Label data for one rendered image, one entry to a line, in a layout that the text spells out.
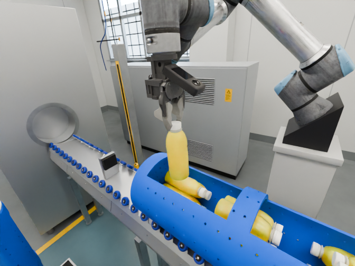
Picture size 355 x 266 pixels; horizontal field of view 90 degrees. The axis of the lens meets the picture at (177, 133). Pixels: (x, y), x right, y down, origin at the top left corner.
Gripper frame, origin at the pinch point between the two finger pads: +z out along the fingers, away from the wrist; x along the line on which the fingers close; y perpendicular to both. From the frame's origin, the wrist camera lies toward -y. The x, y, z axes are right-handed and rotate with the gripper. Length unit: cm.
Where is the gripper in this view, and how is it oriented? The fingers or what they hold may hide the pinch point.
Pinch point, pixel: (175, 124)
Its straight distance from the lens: 55.0
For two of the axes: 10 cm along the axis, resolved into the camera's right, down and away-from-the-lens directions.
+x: -6.3, 3.7, -6.9
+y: -7.8, -2.2, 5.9
